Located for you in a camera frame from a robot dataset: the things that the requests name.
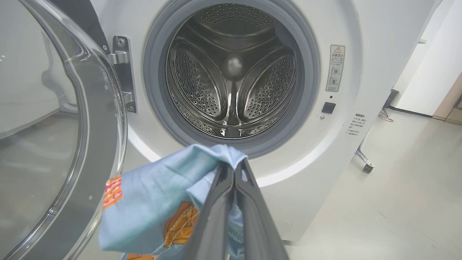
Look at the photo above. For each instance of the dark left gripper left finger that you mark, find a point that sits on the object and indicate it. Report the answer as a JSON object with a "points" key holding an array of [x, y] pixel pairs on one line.
{"points": [[213, 224]]}

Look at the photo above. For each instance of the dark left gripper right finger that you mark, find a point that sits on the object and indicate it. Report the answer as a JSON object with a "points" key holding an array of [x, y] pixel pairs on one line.
{"points": [[256, 224]]}

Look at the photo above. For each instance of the denim garment with orange patches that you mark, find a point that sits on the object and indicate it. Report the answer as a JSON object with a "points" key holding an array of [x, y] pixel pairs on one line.
{"points": [[144, 202]]}

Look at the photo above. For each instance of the dark round washer door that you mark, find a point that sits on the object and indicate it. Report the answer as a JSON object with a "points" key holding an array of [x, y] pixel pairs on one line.
{"points": [[97, 144]]}

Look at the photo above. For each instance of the white front-load washing machine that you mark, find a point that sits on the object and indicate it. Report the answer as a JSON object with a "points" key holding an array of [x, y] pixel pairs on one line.
{"points": [[325, 162]]}

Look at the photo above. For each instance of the black door latch socket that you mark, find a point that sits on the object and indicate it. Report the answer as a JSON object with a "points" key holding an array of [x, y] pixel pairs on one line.
{"points": [[328, 107]]}

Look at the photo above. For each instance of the grey rubber door gasket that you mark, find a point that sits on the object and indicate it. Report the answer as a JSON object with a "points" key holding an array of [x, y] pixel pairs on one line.
{"points": [[155, 72]]}

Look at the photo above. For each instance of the metal door hinge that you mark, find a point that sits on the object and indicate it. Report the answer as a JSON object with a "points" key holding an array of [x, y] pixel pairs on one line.
{"points": [[124, 72]]}

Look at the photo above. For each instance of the metal stand leg with caster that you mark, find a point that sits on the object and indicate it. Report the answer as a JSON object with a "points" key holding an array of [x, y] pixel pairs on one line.
{"points": [[365, 160]]}

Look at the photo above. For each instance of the steel washer drum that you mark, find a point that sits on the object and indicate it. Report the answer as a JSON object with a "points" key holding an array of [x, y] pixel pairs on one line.
{"points": [[231, 72]]}

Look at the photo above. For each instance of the white warning sticker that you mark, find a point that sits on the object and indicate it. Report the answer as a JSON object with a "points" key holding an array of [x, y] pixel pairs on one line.
{"points": [[335, 68]]}

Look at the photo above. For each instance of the small black box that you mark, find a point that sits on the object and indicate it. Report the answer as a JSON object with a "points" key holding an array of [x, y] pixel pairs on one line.
{"points": [[390, 98]]}

